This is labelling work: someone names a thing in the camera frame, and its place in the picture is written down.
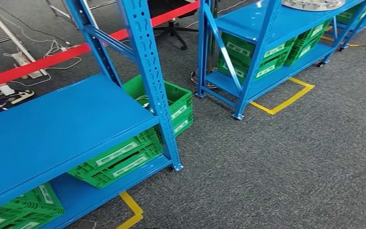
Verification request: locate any green perforated crate panel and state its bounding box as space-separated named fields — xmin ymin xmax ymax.
xmin=123 ymin=74 xmax=194 ymax=138

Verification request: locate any black office chair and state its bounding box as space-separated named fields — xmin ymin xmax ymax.
xmin=147 ymin=0 xmax=200 ymax=51

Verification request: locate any chrome barrier stanchion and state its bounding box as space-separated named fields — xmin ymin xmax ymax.
xmin=190 ymin=0 xmax=218 ymax=90

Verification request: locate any white partition panel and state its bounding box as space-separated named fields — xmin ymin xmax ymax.
xmin=81 ymin=0 xmax=100 ymax=30

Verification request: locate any red barrier belt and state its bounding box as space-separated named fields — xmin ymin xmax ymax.
xmin=0 ymin=0 xmax=200 ymax=91

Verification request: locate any white power strip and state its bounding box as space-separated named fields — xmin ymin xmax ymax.
xmin=10 ymin=50 xmax=43 ymax=80

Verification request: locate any grey plastic wheel cover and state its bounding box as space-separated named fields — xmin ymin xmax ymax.
xmin=282 ymin=0 xmax=345 ymax=12

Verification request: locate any white power cable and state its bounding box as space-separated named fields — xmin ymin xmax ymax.
xmin=3 ymin=39 xmax=82 ymax=87

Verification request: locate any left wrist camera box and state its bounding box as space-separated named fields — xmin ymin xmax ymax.
xmin=75 ymin=219 xmax=97 ymax=229

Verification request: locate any grey metal table frame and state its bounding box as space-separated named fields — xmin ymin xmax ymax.
xmin=45 ymin=0 xmax=117 ymax=20

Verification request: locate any black power cable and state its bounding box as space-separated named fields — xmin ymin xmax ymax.
xmin=0 ymin=1 xmax=71 ymax=45

